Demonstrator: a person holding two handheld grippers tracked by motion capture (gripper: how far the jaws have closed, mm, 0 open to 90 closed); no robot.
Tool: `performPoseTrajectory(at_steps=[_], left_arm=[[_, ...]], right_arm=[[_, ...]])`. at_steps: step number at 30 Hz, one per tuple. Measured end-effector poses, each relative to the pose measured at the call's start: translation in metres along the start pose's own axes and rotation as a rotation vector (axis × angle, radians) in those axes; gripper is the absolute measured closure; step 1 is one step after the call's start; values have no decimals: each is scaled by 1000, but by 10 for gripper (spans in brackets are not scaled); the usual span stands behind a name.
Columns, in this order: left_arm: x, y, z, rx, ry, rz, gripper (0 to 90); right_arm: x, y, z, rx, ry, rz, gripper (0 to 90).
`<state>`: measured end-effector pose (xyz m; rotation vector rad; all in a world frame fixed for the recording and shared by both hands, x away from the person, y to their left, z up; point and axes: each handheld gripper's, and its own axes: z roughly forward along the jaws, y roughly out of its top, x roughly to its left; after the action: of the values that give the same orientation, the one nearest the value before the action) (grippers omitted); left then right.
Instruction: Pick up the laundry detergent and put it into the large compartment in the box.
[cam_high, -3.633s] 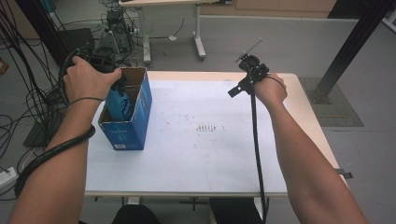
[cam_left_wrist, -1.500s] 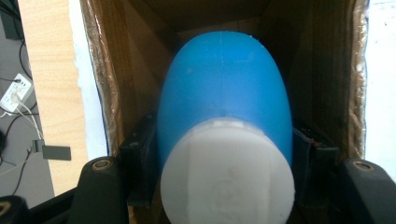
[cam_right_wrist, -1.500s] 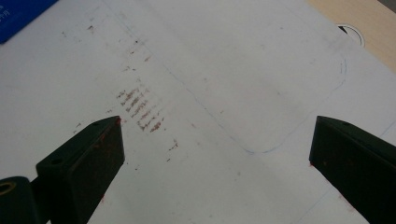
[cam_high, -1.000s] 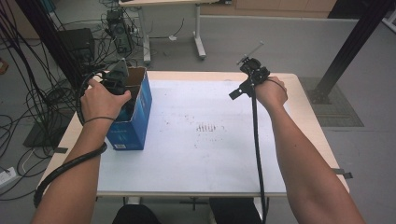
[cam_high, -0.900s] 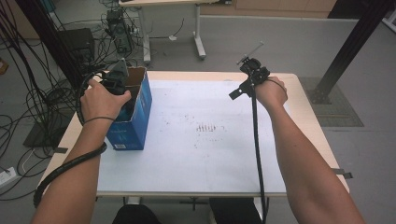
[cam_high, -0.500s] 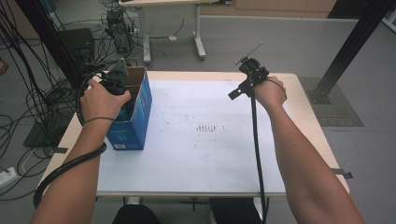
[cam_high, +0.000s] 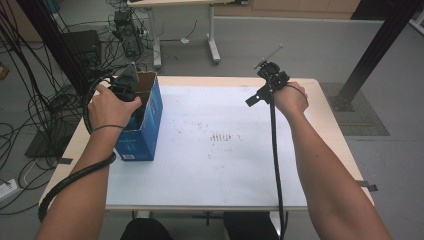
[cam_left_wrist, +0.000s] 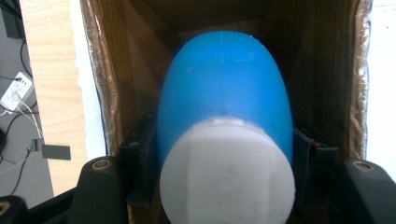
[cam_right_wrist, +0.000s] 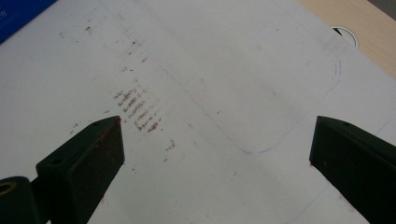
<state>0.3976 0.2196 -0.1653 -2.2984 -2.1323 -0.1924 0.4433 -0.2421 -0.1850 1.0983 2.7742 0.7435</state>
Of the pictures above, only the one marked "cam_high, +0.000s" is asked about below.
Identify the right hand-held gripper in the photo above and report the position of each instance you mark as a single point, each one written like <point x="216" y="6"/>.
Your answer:
<point x="273" y="78"/>

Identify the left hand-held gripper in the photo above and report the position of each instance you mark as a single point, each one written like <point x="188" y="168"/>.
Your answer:
<point x="125" y="86"/>

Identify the blue cardboard box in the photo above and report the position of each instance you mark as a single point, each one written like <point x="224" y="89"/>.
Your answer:
<point x="143" y="143"/>

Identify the person's right hand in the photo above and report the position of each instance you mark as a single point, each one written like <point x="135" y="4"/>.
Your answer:
<point x="291" y="100"/>

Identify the person's left hand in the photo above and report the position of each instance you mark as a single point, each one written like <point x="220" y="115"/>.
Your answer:
<point x="108" y="111"/>

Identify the thin black wrist band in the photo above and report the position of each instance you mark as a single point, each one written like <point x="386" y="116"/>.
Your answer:
<point x="106" y="126"/>
<point x="301" y="90"/>

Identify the black computer tower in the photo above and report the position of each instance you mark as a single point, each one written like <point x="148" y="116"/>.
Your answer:
<point x="128" y="36"/>

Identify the white-legged desk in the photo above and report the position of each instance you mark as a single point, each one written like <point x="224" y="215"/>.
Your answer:
<point x="156" y="43"/>

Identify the black box device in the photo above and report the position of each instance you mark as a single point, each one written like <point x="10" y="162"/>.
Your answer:
<point x="83" y="45"/>

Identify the wooden cabinet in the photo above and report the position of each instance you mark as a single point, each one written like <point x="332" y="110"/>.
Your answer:
<point x="283" y="8"/>

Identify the black tape piece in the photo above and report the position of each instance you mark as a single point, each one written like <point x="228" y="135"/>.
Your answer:
<point x="65" y="161"/>
<point x="366" y="185"/>

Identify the grey grid floor mat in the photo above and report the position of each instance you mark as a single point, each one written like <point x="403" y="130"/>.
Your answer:
<point x="363" y="123"/>

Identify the dark floor plate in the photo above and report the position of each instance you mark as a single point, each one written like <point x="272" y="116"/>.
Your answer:
<point x="43" y="146"/>

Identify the white table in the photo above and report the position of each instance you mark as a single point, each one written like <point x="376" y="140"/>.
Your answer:
<point x="206" y="173"/>

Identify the person's left leg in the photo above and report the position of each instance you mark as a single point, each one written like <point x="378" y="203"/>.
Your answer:
<point x="145" y="231"/>

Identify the person's leg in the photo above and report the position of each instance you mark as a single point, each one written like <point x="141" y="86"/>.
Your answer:
<point x="250" y="228"/>
<point x="145" y="231"/>

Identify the person's right leg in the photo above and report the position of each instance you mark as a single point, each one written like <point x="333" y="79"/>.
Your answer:
<point x="250" y="228"/>

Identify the white power strip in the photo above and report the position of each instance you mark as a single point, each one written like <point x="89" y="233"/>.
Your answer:
<point x="6" y="190"/>

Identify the black metal post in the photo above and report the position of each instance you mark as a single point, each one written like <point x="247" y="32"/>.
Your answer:
<point x="50" y="33"/>
<point x="373" y="50"/>

